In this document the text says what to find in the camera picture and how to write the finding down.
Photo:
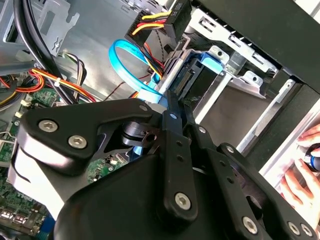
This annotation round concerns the person's hand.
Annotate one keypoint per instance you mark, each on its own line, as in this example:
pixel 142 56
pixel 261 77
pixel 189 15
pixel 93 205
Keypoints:
pixel 300 185

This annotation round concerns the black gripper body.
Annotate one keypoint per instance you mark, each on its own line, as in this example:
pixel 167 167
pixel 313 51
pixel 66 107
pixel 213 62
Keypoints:
pixel 120 207

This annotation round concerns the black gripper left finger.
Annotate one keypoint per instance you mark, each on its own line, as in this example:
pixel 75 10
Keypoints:
pixel 75 120

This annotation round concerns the hard disk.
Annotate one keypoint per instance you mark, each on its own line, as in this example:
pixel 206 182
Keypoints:
pixel 207 58

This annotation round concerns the round black blue-ringed tool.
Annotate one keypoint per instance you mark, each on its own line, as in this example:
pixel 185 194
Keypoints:
pixel 313 158

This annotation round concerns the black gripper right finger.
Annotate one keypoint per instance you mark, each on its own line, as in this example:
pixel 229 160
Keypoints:
pixel 225 172

